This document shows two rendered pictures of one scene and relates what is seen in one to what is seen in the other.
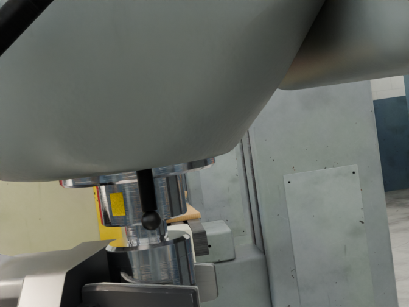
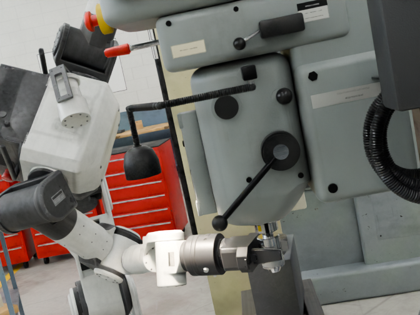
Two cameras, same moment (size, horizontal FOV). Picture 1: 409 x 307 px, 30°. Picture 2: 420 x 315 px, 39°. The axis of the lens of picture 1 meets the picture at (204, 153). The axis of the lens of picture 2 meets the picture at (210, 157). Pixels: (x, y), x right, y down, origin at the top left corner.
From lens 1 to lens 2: 0.81 m
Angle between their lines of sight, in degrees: 13
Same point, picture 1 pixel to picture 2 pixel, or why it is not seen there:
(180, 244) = (276, 237)
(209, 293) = (285, 248)
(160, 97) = (269, 209)
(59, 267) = (245, 244)
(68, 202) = not seen: hidden behind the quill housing
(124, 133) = (260, 217)
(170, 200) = (273, 227)
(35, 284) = (240, 249)
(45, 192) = not seen: hidden behind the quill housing
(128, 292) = (263, 250)
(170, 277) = (274, 246)
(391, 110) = not seen: outside the picture
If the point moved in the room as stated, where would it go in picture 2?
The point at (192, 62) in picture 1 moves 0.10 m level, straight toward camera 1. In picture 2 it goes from (275, 202) to (271, 217)
